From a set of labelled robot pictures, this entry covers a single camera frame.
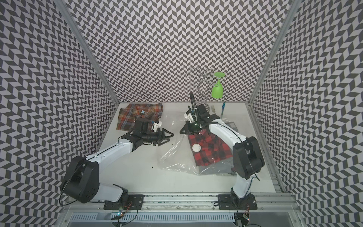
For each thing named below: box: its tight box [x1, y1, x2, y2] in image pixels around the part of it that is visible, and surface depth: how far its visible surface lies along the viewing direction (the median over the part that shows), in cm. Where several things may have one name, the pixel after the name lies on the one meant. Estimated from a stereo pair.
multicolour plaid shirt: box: [116, 102, 164, 131], surface depth 107 cm
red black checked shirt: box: [188, 129, 234, 167], surface depth 88 cm
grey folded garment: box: [198, 161, 234, 175], surface depth 82 cm
